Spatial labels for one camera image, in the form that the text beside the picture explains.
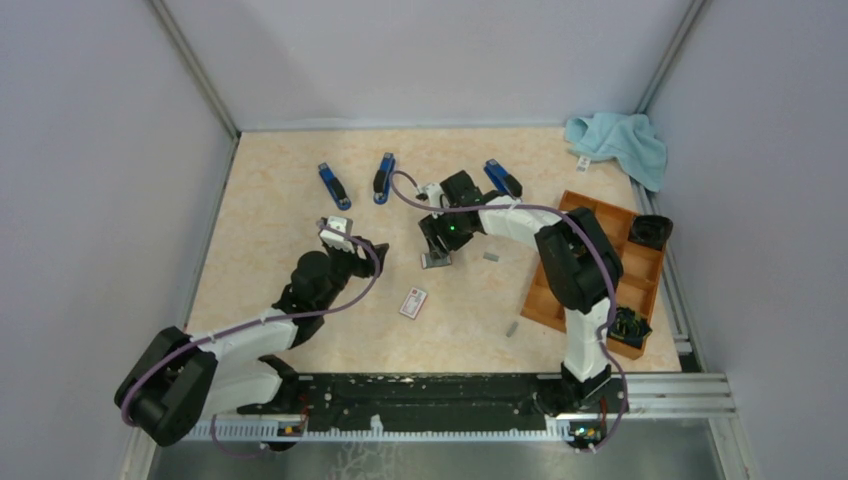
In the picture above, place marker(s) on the black tape roll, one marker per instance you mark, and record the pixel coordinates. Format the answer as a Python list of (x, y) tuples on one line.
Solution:
[(651, 231)]

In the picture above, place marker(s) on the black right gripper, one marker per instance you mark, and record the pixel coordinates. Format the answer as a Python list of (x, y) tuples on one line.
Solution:
[(431, 229)]

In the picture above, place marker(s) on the silver staple strip box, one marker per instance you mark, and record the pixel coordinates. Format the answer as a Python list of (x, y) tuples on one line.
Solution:
[(431, 260)]

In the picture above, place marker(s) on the light blue cloth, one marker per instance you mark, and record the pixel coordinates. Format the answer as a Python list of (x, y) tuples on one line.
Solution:
[(631, 140)]

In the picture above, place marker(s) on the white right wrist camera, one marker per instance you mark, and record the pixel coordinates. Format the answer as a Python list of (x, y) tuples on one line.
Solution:
[(432, 194)]

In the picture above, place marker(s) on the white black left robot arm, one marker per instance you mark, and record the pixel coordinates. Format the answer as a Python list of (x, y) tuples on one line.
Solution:
[(181, 379)]

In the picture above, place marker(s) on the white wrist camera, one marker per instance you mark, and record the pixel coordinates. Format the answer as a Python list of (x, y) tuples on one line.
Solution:
[(335, 233), (432, 194)]

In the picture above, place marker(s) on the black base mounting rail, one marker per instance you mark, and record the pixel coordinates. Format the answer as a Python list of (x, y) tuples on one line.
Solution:
[(482, 403)]

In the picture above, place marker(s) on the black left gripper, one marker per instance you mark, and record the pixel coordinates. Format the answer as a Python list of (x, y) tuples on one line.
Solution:
[(363, 267)]

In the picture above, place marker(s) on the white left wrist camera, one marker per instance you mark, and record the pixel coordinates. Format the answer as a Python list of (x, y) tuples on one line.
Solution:
[(335, 233)]

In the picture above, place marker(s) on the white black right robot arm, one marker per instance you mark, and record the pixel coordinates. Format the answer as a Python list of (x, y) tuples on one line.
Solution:
[(581, 267)]

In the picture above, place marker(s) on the white cable duct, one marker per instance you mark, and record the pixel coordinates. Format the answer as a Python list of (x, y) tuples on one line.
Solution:
[(275, 431)]

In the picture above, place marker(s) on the blue black stapler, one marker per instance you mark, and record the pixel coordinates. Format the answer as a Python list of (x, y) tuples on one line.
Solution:
[(335, 187), (381, 181)]

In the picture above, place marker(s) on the red white staple box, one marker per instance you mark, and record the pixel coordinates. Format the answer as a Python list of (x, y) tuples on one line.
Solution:
[(413, 303)]

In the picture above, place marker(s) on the brown wooden compartment tray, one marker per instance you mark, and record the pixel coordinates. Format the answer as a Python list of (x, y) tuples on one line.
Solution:
[(636, 291)]

